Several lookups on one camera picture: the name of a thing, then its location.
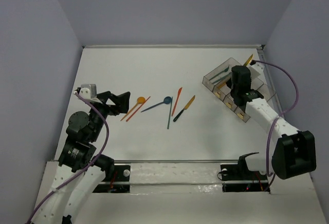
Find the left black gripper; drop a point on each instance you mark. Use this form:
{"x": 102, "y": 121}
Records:
{"x": 104, "y": 101}

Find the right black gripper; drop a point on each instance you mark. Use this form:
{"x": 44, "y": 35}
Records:
{"x": 229, "y": 83}

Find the teal curved spoon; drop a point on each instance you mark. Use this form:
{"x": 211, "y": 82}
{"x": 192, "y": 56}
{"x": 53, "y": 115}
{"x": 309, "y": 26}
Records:
{"x": 215, "y": 76}

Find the yellow knife dark handle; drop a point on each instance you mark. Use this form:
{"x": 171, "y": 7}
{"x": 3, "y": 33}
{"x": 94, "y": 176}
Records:
{"x": 248, "y": 60}

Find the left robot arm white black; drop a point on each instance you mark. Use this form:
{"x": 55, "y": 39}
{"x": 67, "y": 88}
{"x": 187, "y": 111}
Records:
{"x": 81, "y": 165}

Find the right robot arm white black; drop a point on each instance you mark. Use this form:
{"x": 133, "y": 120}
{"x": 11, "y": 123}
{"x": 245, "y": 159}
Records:
{"x": 289, "y": 151}

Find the orange spoon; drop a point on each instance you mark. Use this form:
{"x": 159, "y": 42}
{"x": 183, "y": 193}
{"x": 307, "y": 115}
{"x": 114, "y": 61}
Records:
{"x": 142, "y": 100}

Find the orange chopstick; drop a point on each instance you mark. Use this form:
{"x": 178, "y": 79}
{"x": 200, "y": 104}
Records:
{"x": 130, "y": 112}
{"x": 135, "y": 112}

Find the clear four-compartment utensil organizer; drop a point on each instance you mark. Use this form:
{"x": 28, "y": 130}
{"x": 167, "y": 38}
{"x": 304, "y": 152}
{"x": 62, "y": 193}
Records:
{"x": 224, "y": 93}

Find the blue spoon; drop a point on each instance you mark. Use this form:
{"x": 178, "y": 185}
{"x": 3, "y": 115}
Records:
{"x": 166, "y": 100}

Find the teal chopstick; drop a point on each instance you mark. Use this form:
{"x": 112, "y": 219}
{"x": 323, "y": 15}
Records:
{"x": 170, "y": 111}

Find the orange plastic knife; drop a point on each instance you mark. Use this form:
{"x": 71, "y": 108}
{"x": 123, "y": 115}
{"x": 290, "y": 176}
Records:
{"x": 176, "y": 101}

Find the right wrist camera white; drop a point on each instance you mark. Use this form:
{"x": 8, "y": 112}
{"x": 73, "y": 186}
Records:
{"x": 256, "y": 70}

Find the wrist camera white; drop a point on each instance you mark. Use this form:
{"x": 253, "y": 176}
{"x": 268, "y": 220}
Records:
{"x": 256, "y": 70}
{"x": 87, "y": 91}

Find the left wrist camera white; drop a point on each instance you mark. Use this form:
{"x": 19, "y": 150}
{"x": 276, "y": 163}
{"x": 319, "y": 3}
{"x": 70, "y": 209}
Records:
{"x": 87, "y": 91}

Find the yellow knife black handle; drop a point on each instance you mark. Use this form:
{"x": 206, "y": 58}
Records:
{"x": 185, "y": 108}

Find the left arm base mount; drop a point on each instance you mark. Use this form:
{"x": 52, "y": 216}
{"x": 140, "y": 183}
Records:
{"x": 118, "y": 182}

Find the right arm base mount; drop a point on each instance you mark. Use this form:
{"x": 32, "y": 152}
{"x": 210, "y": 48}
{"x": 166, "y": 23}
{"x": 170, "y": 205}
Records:
{"x": 234, "y": 180}

